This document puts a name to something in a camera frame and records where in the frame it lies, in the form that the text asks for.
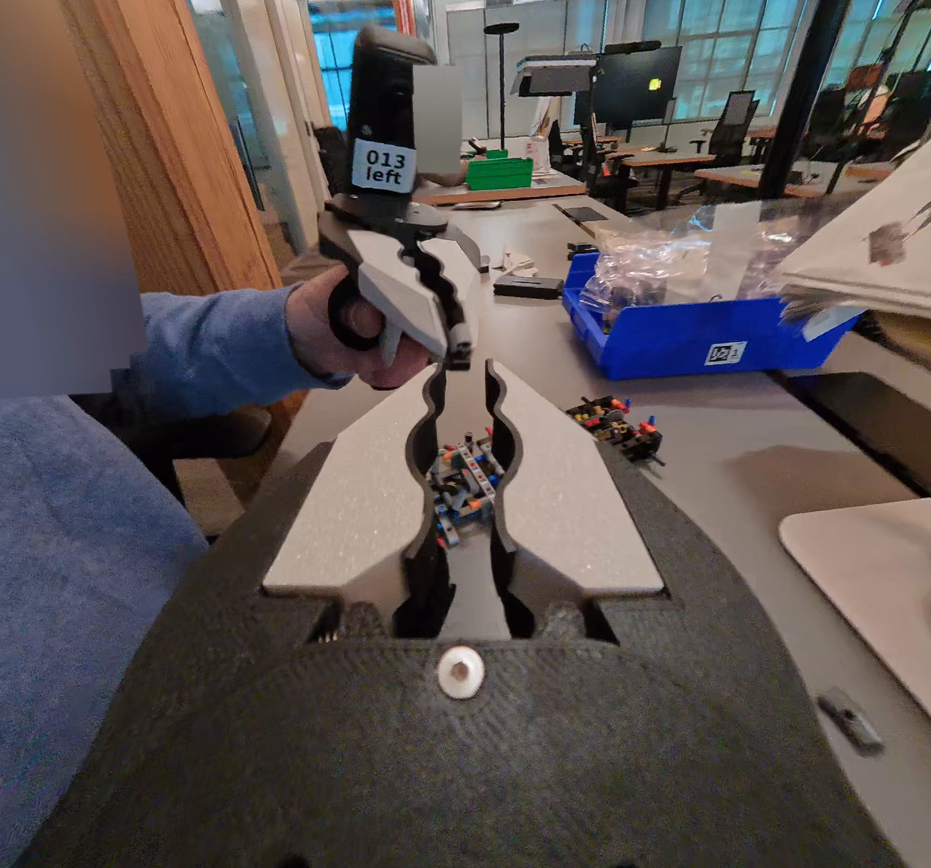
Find black monitor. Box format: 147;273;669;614
593;41;685;129

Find black pillar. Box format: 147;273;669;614
758;0;870;200

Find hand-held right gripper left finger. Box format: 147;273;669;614
263;363;448;640

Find green plastic bin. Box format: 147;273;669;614
465;154;535;191

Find partly built lego model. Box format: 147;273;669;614
428;394;667;551

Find black flat device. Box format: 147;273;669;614
493;275;567;300

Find pile of clear plastic bags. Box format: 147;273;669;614
593;201;808;311

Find white book stand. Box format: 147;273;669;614
778;497;931;718

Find open instruction book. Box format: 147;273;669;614
772;148;931;320

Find black office chair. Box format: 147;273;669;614
709;90;761;164

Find dark grey lego panel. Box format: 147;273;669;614
817;688;886;758

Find wooden desk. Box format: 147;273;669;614
415;177;586;207

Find black floor lamp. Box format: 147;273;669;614
485;22;522;151

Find person's left hand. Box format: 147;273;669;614
285;266;439;391

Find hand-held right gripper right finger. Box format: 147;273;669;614
483;359;667;638

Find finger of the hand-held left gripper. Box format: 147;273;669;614
417;236;482;371
346;227;452;363

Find blue bin with square label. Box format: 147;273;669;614
562;252;868;382

